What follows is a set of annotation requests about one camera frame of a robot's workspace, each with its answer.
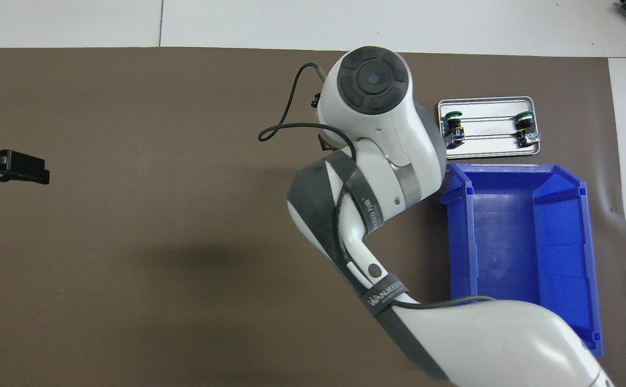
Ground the brown table mat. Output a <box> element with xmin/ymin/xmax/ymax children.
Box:
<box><xmin>0</xmin><ymin>47</ymin><xmax>626</xmax><ymax>387</ymax></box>

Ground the green push button switch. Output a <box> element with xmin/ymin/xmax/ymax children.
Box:
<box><xmin>514</xmin><ymin>110</ymin><xmax>541</xmax><ymax>148</ymax></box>
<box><xmin>442</xmin><ymin>110</ymin><xmax>465</xmax><ymax>148</ymax></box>

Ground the blue plastic storage bin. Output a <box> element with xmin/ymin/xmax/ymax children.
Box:
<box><xmin>439</xmin><ymin>163</ymin><xmax>604</xmax><ymax>357</ymax></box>

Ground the silver metal tray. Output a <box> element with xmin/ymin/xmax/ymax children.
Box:
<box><xmin>437</xmin><ymin>96</ymin><xmax>540</xmax><ymax>160</ymax></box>

